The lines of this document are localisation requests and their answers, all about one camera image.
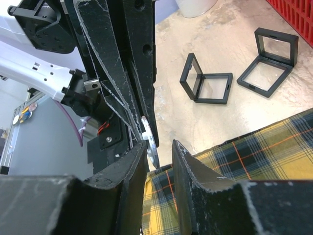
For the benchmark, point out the aluminium table frame rail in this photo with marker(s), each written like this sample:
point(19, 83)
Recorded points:
point(12, 138)

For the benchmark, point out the blue lidded plastic tub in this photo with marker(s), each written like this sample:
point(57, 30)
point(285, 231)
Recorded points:
point(194, 8)

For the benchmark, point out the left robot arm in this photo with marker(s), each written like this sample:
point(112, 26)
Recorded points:
point(40, 51)

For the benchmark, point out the red plastic shopping basket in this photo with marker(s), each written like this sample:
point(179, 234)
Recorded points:
point(298, 14)

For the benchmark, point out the black brooch display stand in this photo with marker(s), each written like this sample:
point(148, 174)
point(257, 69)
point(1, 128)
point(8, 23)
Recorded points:
point(206, 88)

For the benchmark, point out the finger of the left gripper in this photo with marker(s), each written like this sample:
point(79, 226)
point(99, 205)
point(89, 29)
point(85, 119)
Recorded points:
point(94, 17)
point(140, 22)

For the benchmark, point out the yellow plaid shirt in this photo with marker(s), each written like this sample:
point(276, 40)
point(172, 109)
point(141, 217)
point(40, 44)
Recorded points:
point(282, 150)

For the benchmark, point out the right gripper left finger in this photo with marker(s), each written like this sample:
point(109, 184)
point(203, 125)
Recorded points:
point(107, 203)

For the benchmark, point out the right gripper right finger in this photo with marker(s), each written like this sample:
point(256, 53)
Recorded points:
point(211, 204)

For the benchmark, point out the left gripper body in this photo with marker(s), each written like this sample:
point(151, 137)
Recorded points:
point(86, 94)

